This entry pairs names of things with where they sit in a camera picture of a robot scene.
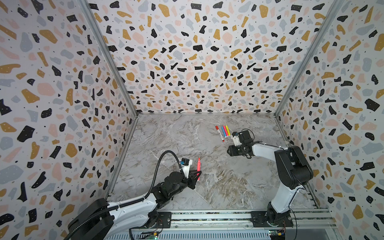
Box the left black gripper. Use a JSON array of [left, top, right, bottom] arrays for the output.
[[168, 169, 201, 199]]

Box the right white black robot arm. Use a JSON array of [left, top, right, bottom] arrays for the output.
[[227, 135, 314, 227]]

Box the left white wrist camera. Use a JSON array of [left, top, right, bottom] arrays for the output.
[[181, 158, 193, 179]]

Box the black corrugated cable conduit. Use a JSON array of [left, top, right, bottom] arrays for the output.
[[62, 149, 184, 240]]

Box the red pink marker pen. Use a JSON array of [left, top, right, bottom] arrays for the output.
[[197, 158, 201, 181]]

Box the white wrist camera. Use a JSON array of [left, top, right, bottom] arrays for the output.
[[232, 129, 255, 146], [181, 158, 193, 179]]

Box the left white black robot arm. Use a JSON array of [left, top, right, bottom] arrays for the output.
[[65, 170, 202, 240]]

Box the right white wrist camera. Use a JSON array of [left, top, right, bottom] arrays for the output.
[[232, 129, 255, 146]]

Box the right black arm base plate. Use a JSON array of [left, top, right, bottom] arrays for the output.
[[251, 211, 294, 228]]

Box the yellow highlighter pen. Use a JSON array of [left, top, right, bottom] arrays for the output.
[[226, 126, 231, 137]]

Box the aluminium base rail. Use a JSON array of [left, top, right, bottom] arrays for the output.
[[82, 209, 340, 240]]

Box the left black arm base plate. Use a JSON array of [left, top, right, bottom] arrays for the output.
[[134, 212, 172, 229]]

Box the thin white red pen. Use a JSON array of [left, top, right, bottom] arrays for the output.
[[215, 126, 225, 142]]

